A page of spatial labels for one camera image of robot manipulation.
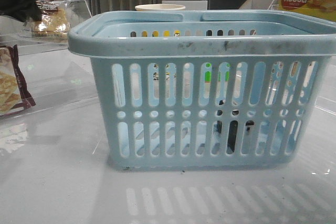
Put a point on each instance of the yellow paper snack cup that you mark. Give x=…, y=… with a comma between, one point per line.
x=159, y=7

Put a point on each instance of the brown wafer snack bag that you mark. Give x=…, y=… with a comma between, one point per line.
x=15, y=96

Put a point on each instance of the packaged bread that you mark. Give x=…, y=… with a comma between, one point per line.
x=53, y=23

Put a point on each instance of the black white tissue pack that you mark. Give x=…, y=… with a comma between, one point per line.
x=233, y=128

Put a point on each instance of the clear acrylic left display shelf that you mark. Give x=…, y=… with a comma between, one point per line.
x=56, y=79

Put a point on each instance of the green yellow box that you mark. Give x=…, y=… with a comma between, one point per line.
x=223, y=72

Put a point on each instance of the light blue plastic basket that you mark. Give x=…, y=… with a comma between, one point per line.
x=158, y=111

